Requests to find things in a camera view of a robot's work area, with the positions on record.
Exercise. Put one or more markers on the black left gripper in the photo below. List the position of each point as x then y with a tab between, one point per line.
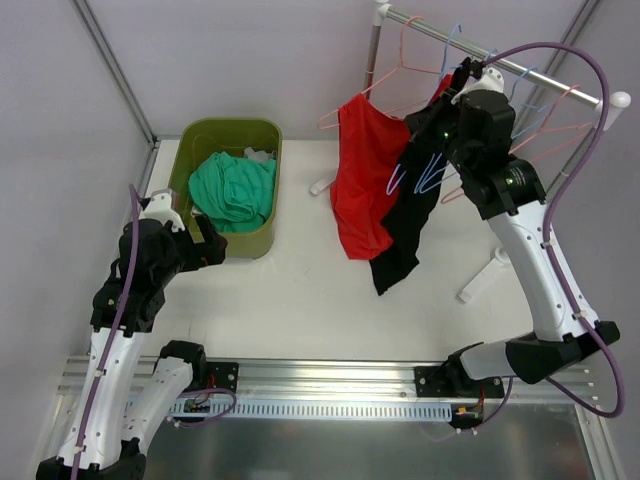
201	245

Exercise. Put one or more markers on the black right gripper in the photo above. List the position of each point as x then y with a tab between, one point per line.
463	80

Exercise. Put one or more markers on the green tank top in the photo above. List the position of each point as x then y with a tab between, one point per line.
235	193

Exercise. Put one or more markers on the black tank top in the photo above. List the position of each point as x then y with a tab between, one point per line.
403	223

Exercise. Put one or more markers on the grey tank top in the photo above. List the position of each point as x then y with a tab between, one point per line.
259	156

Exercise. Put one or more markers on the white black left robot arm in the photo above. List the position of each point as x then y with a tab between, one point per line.
106	440

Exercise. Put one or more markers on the red tank top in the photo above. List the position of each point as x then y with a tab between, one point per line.
370	144

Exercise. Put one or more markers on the olive green plastic basket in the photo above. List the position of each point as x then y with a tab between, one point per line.
232	135

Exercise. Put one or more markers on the silver white clothes rack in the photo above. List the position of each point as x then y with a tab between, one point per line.
606	112

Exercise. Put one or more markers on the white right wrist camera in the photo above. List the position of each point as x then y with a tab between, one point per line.
480	78

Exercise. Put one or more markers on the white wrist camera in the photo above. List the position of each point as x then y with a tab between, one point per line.
480	78
162	206

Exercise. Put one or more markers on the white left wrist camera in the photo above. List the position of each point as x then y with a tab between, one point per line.
162	206

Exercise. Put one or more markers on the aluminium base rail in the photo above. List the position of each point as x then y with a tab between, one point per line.
340	380

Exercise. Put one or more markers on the white slotted cable duct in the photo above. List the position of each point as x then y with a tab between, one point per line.
333	410

